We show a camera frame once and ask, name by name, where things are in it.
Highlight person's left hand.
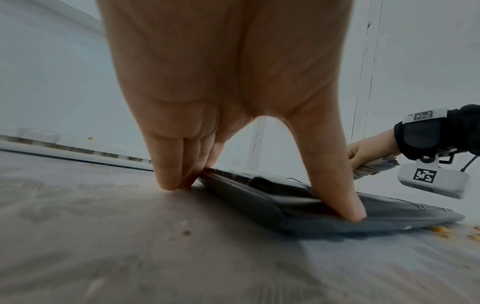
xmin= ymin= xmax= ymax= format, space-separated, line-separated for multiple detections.
xmin=95 ymin=0 xmax=368 ymax=223

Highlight black camera cable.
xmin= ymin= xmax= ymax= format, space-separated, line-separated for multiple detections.
xmin=459 ymin=154 xmax=480 ymax=172

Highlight black keyboard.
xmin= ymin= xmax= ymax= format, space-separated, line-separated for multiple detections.
xmin=196 ymin=167 xmax=467 ymax=235

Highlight white keyboard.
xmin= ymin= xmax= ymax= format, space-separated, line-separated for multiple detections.
xmin=0 ymin=127 xmax=155 ymax=171

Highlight white wooden frame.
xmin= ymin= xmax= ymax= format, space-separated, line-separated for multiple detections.
xmin=55 ymin=0 xmax=386 ymax=194

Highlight grey fluffy cloth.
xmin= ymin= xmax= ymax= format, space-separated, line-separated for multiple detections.
xmin=352 ymin=154 xmax=400 ymax=181

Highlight scattered orange crumbs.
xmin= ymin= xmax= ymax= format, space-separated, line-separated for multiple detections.
xmin=85 ymin=136 xmax=480 ymax=241

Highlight person's right forearm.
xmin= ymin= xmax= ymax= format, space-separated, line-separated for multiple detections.
xmin=393 ymin=103 xmax=480 ymax=161

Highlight white marker right wristband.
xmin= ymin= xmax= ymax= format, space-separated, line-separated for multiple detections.
xmin=401 ymin=108 xmax=449 ymax=125

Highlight person's right hand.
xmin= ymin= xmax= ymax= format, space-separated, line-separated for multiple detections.
xmin=346 ymin=128 xmax=402 ymax=171

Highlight floral tablecloth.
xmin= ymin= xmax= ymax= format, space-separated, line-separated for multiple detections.
xmin=0 ymin=148 xmax=480 ymax=304

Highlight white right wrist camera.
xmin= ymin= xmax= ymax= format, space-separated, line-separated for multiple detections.
xmin=397 ymin=146 xmax=472 ymax=200

